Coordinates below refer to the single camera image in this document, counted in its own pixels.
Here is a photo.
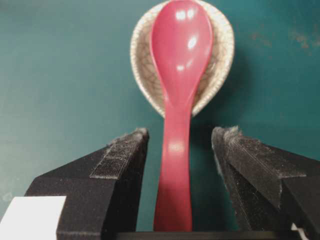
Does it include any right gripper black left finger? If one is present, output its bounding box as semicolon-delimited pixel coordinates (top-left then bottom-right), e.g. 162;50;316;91
25;128;149;240

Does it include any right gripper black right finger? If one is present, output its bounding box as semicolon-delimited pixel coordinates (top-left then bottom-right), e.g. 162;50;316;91
211;126;320;240

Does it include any pink plastic spoon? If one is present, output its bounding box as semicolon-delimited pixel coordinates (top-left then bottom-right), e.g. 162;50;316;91
150;0;213;232

